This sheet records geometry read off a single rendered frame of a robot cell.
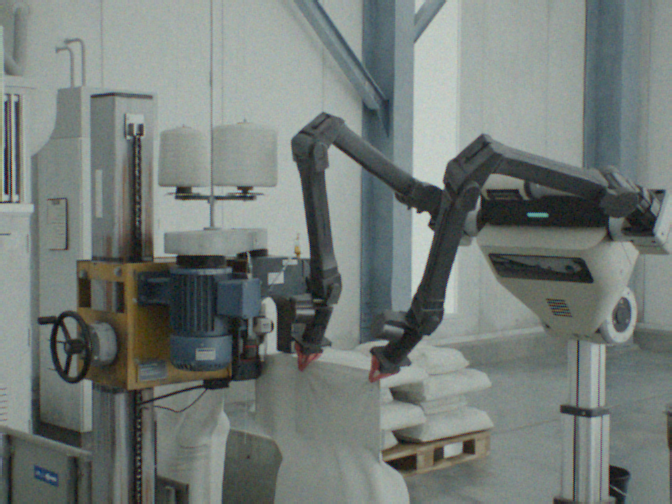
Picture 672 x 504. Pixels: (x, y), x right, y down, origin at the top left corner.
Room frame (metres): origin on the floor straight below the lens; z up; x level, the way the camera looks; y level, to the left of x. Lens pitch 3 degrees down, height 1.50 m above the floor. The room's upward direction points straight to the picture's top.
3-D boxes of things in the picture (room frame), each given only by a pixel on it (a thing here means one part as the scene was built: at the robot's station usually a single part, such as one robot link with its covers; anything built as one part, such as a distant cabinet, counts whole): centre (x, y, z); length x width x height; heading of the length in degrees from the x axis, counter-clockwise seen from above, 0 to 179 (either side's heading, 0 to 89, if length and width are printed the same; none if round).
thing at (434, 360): (6.48, -0.45, 0.56); 0.67 x 0.43 x 0.15; 44
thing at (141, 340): (2.86, 0.47, 1.18); 0.34 x 0.25 x 0.31; 134
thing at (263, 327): (2.92, 0.19, 1.14); 0.05 x 0.04 x 0.16; 134
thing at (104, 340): (2.71, 0.59, 1.14); 0.11 x 0.06 x 0.11; 44
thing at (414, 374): (5.88, -0.17, 0.56); 0.66 x 0.42 x 0.15; 134
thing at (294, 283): (3.12, 0.24, 1.21); 0.30 x 0.25 x 0.30; 44
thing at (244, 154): (2.77, 0.22, 1.61); 0.17 x 0.17 x 0.17
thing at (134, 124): (2.74, 0.49, 1.68); 0.05 x 0.03 x 0.06; 134
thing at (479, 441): (6.24, -0.23, 0.07); 1.20 x 0.82 x 0.14; 136
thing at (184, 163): (2.96, 0.40, 1.61); 0.15 x 0.14 x 0.17; 44
